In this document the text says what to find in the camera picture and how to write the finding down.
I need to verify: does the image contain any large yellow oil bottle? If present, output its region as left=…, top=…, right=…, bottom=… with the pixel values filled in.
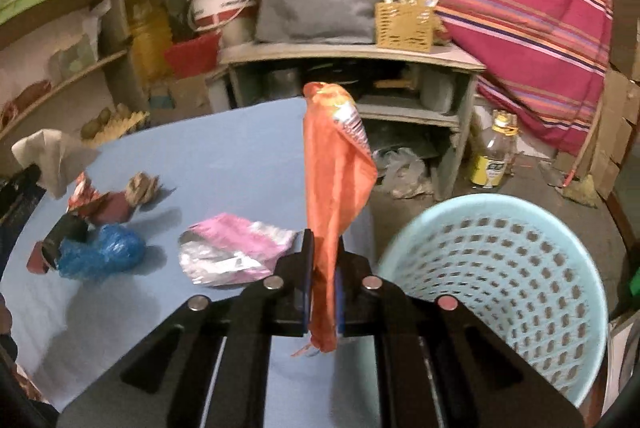
left=125, top=0, right=173, bottom=82

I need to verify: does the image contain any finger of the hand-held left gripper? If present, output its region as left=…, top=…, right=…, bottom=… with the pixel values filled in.
left=0, top=163, right=46, bottom=221

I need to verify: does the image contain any crumpled clear plastic bag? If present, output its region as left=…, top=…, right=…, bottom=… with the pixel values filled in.
left=372, top=147, right=435, bottom=200

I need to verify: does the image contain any blue plastic bag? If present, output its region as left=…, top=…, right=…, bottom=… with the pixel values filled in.
left=57, top=224, right=147, bottom=281

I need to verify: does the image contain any light blue perforated basket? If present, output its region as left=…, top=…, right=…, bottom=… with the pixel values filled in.
left=377, top=193, right=610, bottom=409

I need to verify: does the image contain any yellow perforated holder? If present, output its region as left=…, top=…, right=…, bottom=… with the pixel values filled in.
left=375, top=1, right=435, bottom=54

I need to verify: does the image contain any red striped blanket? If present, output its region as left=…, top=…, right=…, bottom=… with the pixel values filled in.
left=240, top=0, right=613, bottom=156

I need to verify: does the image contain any pile of sweet potatoes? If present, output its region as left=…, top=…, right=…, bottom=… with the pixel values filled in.
left=0, top=81, right=53, bottom=129

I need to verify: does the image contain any yellow egg carton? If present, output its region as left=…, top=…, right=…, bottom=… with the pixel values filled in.
left=92, top=111, right=151, bottom=144

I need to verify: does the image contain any clear plastic box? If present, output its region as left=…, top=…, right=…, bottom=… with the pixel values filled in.
left=47, top=36, right=98, bottom=79

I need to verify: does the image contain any stack of cardboard pieces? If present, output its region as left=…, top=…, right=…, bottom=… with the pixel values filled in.
left=565, top=68, right=640, bottom=204

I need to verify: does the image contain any pink silver foil wrapper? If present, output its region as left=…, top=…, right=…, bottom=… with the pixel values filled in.
left=178, top=213, right=299, bottom=290

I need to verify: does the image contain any white container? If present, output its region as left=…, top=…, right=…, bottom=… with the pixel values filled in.
left=420, top=68, right=456, bottom=114

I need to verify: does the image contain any straw broom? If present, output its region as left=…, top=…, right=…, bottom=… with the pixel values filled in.
left=562, top=73, right=613, bottom=209

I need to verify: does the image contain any brown paper ball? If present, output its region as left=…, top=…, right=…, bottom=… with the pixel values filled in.
left=125, top=173, right=161, bottom=206

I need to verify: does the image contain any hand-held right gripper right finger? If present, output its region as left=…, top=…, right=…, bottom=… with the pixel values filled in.
left=332, top=251, right=586, bottom=428

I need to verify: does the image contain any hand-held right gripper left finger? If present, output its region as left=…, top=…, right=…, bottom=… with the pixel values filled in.
left=57, top=228, right=316, bottom=428

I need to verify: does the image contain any white plastic bucket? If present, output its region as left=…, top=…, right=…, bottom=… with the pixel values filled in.
left=186, top=0, right=258, bottom=46

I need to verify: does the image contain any clear bottle yellow label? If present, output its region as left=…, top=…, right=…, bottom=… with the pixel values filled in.
left=470, top=109, right=518, bottom=188

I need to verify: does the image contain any grey side table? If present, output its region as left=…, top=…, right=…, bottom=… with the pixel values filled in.
left=207, top=42, right=487, bottom=201

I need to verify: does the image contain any wooden shelf unit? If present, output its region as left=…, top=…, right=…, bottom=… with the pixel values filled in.
left=0, top=0, right=151, bottom=139

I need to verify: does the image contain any red foil wrapper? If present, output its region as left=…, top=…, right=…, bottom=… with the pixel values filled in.
left=66, top=172, right=135, bottom=225

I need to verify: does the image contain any white tissue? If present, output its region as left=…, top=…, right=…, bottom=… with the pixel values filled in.
left=11, top=128, right=101, bottom=200

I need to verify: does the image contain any red plastic bowl basket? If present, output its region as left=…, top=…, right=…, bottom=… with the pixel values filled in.
left=162, top=31, right=222, bottom=76

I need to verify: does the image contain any orange snack wrapper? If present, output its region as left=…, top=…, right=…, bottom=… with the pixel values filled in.
left=292, top=82, right=378, bottom=356

